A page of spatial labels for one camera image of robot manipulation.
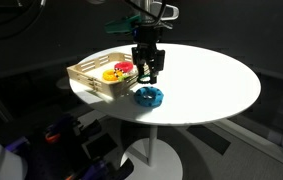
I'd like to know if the yellow green striped toy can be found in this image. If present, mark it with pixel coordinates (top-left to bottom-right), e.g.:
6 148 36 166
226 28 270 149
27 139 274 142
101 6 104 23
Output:
114 69 131 82

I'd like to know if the red ring toy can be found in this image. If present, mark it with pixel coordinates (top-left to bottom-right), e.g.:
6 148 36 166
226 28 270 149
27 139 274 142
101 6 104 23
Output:
113 61 135 73

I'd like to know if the orange clamp handle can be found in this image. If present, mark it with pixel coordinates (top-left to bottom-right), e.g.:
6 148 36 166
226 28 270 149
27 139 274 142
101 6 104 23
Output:
44 131 63 145

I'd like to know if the slatted wooden tray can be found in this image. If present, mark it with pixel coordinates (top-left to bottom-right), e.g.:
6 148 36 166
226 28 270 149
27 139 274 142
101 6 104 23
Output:
66 52 149 100

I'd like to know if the small dark green ring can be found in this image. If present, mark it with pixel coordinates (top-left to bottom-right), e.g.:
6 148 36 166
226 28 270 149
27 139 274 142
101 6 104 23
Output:
137 74 153 85

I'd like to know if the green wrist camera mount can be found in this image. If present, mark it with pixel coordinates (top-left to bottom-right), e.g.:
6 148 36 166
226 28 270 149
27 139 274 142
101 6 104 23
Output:
103 14 143 36

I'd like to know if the white table pedestal base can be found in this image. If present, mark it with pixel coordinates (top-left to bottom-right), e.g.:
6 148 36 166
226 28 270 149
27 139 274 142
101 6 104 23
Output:
119 124 184 180

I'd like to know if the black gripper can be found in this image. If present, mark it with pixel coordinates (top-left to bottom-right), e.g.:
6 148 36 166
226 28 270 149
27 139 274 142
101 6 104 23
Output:
130 42 166 85

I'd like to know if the orange yellow ring toy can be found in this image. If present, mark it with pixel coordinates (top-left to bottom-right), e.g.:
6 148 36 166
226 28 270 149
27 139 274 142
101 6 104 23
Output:
101 68 119 83

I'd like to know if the blue studded ring toy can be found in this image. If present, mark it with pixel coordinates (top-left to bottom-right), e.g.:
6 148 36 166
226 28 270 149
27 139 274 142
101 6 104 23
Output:
133 85 165 109

